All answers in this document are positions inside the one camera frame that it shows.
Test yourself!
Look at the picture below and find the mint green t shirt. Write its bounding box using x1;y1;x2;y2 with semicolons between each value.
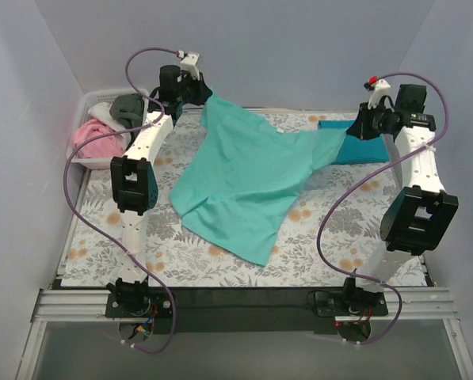
170;95;345;266

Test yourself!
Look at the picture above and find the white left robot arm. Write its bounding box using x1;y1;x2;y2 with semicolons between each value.
107;63;212;316

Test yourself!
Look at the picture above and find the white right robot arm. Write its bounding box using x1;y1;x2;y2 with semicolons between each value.
342;78;459;311

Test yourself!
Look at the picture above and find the folded teal t shirt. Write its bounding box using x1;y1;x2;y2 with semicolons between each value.
334;135;389;165

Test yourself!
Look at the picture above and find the dark grey t shirt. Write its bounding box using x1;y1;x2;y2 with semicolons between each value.
109;93;145;129

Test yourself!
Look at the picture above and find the white t shirt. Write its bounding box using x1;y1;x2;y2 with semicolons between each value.
88;102;132;147

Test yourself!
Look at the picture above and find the white plastic laundry basket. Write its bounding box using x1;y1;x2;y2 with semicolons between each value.
71;88;149;170

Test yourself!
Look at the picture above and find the pink t shirt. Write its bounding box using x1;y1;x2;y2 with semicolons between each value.
71;119;128;158

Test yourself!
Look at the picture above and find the floral patterned table mat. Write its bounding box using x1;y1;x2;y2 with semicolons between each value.
59;112;397;287

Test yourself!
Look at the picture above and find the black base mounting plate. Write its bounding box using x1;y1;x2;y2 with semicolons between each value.
105;285;388;334

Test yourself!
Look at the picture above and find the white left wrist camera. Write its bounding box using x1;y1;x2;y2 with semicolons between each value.
177;51;200;81

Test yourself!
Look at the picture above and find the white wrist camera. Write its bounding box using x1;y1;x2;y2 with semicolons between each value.
177;51;200;81
364;76;391;109

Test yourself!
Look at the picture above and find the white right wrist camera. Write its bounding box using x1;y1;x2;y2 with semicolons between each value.
364;76;391;109

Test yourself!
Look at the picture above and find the aluminium frame rail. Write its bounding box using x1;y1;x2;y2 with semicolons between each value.
32;289;116;322

